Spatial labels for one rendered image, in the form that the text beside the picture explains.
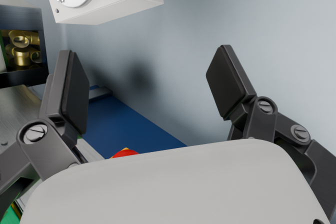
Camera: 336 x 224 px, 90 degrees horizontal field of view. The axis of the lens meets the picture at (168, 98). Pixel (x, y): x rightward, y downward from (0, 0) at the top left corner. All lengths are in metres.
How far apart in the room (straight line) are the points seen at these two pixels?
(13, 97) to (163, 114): 0.36
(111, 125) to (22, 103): 0.20
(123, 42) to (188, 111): 0.25
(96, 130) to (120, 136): 0.06
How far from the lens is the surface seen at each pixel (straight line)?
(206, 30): 0.35
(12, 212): 0.35
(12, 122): 0.46
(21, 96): 0.53
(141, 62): 0.44
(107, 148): 0.40
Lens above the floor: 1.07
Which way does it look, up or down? 51 degrees down
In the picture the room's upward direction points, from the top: 118 degrees counter-clockwise
